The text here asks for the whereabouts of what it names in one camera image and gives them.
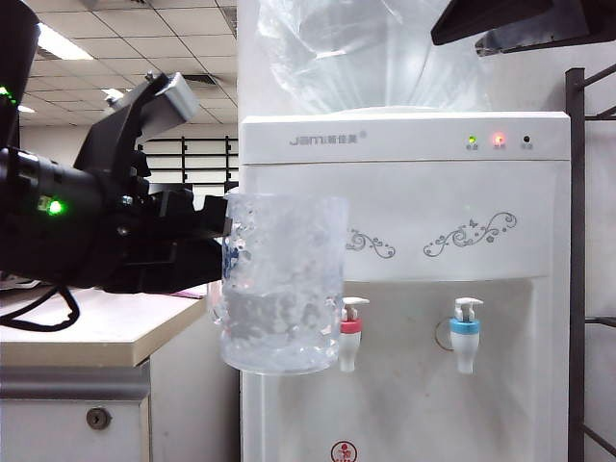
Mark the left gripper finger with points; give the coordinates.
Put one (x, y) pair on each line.
(217, 216)

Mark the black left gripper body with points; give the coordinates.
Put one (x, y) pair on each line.
(144, 255)

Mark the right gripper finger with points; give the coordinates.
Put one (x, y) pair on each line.
(553, 38)

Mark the clear plastic mug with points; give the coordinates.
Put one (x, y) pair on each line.
(284, 269)

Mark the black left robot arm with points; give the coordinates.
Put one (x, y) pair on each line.
(29, 231)

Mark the red hot water tap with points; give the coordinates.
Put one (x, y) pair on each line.
(350, 332)

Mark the plastic-covered water jug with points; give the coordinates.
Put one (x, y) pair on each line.
(375, 58)

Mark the white water dispenser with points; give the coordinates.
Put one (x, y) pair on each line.
(409, 202)

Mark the blue cold water tap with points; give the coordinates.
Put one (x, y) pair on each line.
(465, 337)

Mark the pink packet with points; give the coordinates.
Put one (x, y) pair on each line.
(187, 293)

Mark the ceiling air vent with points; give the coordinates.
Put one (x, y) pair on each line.
(204, 80)

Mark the twin fluorescent ceiling light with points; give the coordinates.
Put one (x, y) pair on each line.
(113, 94)

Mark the round cabinet lock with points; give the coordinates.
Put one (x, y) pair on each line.
(98, 418)

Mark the dark metal shelf rack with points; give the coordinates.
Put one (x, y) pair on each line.
(575, 240)

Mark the long fluorescent ceiling light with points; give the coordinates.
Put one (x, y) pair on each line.
(62, 43)

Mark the black wall shelf rack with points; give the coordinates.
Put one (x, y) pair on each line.
(207, 156)

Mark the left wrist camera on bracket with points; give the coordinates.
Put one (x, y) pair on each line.
(125, 125)

